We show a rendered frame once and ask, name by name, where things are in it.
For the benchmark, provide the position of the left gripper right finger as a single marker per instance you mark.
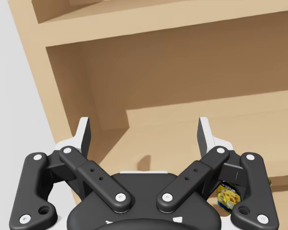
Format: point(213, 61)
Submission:
point(192, 175)

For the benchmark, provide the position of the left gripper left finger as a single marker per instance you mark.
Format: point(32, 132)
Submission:
point(96, 176)

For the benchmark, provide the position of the green and blue rectangular can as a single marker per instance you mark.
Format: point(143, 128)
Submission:
point(226, 196)

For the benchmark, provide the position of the pale wooden shelf unit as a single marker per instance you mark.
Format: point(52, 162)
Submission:
point(158, 72)

